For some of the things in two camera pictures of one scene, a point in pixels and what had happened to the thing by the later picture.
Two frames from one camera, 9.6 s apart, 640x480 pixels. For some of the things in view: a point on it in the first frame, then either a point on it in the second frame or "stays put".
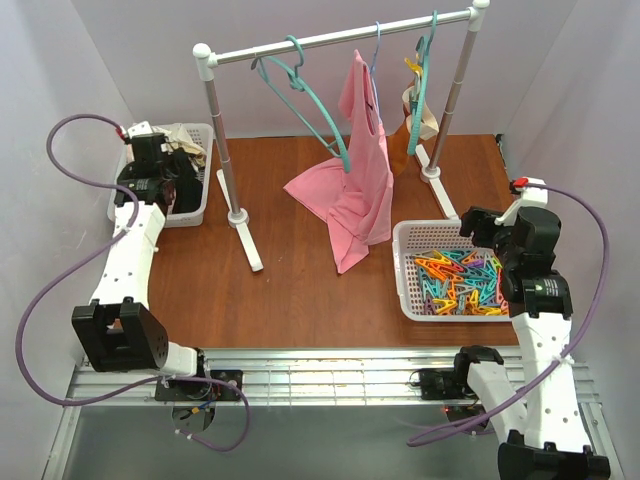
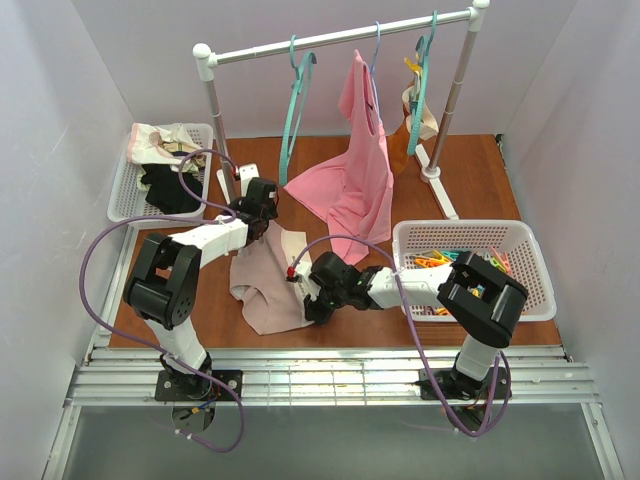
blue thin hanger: x=372 y=75 stays put
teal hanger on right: x=422 y=48 stays put
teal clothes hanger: x=295 y=48 -> x=294 y=107
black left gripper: x=185 y=180 -> x=255 y=227
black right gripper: x=477 y=223 -> x=317 y=304
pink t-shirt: x=356 y=204 stays put
